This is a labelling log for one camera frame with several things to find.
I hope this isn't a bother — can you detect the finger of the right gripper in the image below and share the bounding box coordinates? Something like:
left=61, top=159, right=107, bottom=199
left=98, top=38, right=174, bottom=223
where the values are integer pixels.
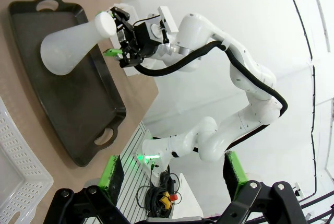
left=103, top=43, right=141, bottom=69
left=109, top=6, right=131, bottom=36

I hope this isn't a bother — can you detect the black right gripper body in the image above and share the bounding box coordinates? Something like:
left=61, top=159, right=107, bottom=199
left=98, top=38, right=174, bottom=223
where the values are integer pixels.
left=125, top=21, right=160, bottom=62

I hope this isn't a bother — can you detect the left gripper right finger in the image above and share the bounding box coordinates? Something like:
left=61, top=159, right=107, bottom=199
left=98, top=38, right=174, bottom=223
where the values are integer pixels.
left=221, top=150, right=309, bottom=224

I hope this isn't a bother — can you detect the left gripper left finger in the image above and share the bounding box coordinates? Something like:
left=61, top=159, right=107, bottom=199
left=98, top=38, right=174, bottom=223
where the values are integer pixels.
left=51, top=155, right=124, bottom=224

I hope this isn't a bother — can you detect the white translucent conical flask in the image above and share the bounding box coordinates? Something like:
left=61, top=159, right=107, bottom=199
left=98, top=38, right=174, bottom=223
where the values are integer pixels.
left=39, top=10, right=117, bottom=76

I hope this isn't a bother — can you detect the white perforated plastic basket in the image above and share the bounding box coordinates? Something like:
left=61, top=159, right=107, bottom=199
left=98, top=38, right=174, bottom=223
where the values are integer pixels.
left=0, top=95, right=54, bottom=224
left=111, top=2, right=158, bottom=77

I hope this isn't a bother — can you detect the dark brown plastic tray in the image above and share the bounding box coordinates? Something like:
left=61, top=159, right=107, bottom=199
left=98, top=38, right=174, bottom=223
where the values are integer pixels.
left=7, top=0, right=127, bottom=168

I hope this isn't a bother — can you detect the yellow emergency stop button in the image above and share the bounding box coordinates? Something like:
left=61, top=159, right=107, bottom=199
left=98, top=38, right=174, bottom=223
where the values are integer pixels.
left=161, top=191, right=181, bottom=206

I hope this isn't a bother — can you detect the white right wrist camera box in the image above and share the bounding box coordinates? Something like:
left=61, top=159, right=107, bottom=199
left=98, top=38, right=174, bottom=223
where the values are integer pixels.
left=146, top=5, right=180, bottom=40

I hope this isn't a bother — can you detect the slotted aluminium base plate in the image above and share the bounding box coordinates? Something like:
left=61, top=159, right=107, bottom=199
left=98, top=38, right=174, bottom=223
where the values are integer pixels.
left=116, top=121, right=183, bottom=220

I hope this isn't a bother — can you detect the black cable bundle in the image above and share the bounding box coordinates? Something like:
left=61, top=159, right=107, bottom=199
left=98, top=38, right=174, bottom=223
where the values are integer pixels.
left=136, top=171, right=181, bottom=217

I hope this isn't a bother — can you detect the black wall cable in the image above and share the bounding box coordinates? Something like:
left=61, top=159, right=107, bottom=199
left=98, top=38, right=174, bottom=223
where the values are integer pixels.
left=285, top=0, right=318, bottom=200

